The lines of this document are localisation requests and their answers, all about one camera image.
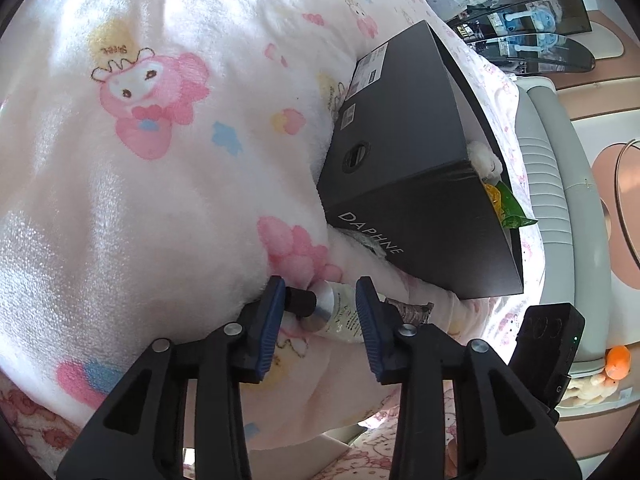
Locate cream plush toy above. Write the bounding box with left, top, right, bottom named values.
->
left=567, top=372, right=626, bottom=407

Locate orange toy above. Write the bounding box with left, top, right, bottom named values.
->
left=605, top=345, right=630, bottom=379

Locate pink cartoon bedsheet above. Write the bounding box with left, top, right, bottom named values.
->
left=0, top=375, right=461, bottom=480

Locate white plush toy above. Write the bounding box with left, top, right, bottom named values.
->
left=467, top=140, right=503, bottom=178

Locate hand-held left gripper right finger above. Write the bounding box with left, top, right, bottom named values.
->
left=354, top=275, right=583, bottom=480

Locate green snack packet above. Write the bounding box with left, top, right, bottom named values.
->
left=482, top=180, right=538, bottom=231

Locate grey padded headboard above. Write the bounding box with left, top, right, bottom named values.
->
left=515, top=77, right=617, bottom=377

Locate pink cartoon printed blanket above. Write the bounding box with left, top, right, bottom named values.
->
left=0, top=0, right=546, bottom=453

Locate black cardboard box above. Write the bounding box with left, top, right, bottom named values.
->
left=315, top=20, right=525, bottom=301

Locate hand cream tube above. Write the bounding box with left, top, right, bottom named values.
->
left=285, top=282, right=435, bottom=345

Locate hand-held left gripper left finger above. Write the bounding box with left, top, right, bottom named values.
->
left=55, top=275, right=287, bottom=480

